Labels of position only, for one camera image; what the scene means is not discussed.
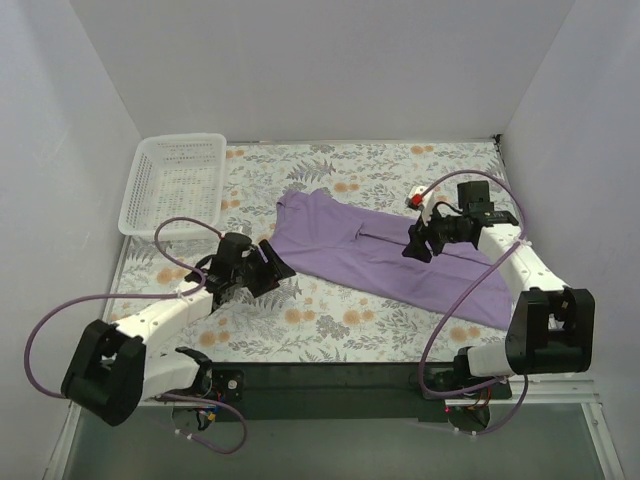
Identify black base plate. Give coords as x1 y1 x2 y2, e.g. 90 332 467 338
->
181 362 483 423

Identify aluminium frame rail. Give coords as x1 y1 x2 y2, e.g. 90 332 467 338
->
47 376 624 479

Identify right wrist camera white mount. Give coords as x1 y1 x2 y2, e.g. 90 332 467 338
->
405 185 436 225

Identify white plastic basket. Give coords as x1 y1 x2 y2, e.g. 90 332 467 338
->
118 133 227 239

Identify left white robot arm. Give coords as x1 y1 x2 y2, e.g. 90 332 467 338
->
61 233 296 426

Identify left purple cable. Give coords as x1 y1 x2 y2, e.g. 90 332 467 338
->
25 217 249 455

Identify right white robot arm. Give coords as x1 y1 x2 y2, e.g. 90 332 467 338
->
403 176 596 399

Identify purple t shirt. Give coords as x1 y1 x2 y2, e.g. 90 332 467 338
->
270 190 491 313

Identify floral table cloth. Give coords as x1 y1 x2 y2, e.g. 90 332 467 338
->
99 142 564 364

